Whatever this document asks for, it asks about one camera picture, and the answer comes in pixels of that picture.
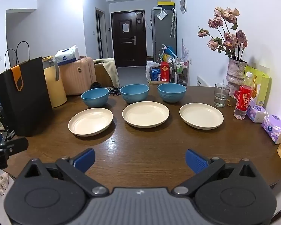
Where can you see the red label water bottle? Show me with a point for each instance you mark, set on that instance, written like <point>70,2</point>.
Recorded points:
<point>243,96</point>

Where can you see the small purple tissue pack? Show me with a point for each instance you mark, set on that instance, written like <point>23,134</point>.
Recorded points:
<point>255,113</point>

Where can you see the wooden chair with cloth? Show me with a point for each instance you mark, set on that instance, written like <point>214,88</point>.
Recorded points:
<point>111,71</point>

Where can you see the black paper bag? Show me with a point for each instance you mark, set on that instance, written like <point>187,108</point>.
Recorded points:
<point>23,98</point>

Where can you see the tall red box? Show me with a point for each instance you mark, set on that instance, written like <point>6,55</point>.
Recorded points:
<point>165,71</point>

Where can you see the blue bowl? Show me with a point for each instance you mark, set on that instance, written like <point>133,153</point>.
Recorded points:
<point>95,97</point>
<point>134,93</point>
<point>171,93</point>

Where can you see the green yellow box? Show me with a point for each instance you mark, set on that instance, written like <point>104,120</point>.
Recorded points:
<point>261,86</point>

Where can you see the clear straw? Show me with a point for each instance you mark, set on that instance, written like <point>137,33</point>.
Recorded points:
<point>222,89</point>

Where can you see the white bottle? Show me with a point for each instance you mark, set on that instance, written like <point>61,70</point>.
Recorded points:
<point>176,76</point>

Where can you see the dried pink roses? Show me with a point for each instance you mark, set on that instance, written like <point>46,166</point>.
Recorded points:
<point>226,37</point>

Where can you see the yellow container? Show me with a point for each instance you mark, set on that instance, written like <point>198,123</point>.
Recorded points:
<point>165,57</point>

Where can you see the white sneakers pair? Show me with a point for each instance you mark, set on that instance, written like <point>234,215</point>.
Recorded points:
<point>1,184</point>

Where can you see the dark brown door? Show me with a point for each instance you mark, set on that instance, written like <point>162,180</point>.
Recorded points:
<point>128,39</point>

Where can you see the blue plastic bag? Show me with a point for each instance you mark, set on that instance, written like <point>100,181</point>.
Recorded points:
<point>168,50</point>

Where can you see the scattered yellow snack crumbs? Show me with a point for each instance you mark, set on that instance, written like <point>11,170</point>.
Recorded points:
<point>229,103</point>

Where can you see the pink suitcase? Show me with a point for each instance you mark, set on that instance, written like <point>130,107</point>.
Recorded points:
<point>77,77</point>

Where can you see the small red box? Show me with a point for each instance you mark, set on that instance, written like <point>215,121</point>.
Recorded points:
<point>236,95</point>

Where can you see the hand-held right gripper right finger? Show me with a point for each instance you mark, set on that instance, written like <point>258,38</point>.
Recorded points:
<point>195,160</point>

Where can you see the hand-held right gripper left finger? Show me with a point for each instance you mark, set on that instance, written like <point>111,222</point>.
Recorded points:
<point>85,159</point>

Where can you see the blue carton box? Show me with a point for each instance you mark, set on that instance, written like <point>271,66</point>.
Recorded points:
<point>156,73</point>

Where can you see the white and blue tissue pack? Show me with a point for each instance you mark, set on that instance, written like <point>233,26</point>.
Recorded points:
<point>66,55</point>

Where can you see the white panel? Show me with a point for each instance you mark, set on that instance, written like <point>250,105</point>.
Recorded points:
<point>202,81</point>

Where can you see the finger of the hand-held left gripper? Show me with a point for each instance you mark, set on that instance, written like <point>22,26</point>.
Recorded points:
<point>16,145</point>

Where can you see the grey refrigerator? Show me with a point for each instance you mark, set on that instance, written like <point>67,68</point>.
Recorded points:
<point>162,35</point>

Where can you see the clear pouch on refrigerator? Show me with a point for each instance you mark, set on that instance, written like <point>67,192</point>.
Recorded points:
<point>161,14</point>

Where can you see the interior door frame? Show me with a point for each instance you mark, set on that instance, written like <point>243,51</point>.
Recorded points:
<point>100,36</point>

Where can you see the cream plate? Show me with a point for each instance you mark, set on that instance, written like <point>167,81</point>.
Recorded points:
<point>201,116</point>
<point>146,114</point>
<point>90,121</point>

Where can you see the drinking glass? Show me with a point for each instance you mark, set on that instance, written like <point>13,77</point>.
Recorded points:
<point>221,97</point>

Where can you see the paper note on door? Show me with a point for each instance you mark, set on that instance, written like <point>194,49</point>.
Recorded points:
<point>125,27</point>

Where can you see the white folded umbrella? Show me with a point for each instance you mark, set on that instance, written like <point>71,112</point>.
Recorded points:
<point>173,23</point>

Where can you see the large purple tissue pack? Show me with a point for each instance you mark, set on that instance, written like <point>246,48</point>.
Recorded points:
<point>275,128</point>

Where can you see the wall picture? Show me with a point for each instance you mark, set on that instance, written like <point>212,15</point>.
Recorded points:
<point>183,3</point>

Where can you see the cardboard box with packages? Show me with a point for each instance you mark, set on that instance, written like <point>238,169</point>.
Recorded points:
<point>150,65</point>

